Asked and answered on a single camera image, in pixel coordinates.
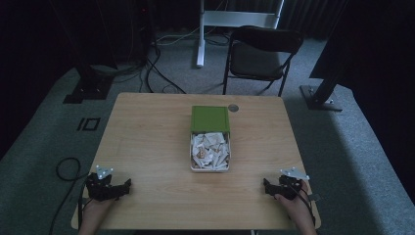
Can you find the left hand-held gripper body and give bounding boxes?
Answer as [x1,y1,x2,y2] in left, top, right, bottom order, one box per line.
[84,164,115,202]

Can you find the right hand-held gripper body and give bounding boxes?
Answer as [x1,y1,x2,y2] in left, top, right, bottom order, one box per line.
[277,166,310,201]

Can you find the green box with packets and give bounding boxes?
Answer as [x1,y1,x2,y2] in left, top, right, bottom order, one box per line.
[189,130,231,173]

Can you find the green box case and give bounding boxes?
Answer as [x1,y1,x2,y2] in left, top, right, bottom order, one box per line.
[190,105,231,135]

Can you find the person's left hand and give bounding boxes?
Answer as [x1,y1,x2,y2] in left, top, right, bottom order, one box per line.
[81,196,115,223]

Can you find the person's right hand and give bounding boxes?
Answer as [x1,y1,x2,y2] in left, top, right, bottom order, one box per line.
[273,179,311,226]

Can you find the black tape floor marking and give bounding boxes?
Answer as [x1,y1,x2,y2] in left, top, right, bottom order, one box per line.
[75,117,102,132]

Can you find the pile of white paper packets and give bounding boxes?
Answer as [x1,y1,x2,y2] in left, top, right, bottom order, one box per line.
[191,131,230,170]

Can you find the black slanted stand with base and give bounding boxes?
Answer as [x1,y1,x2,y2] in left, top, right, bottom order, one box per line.
[300,0,351,113]

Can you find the black folding chair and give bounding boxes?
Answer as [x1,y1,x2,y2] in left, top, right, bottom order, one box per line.
[222,25,304,98]

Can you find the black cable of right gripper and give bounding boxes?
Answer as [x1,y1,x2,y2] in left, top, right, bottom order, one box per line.
[292,182,317,227]

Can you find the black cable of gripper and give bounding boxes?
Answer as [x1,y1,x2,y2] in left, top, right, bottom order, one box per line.
[48,157,90,235]
[292,182,317,227]

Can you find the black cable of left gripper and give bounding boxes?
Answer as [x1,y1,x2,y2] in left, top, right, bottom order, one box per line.
[48,157,90,235]

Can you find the black stand with base plate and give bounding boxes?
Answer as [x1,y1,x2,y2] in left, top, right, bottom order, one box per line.
[62,63,115,105]

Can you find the black floor cables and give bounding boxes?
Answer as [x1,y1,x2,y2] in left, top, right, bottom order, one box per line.
[112,28,229,96]

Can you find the white metal stand frame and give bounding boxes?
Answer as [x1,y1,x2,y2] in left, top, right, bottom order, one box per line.
[196,0,286,69]

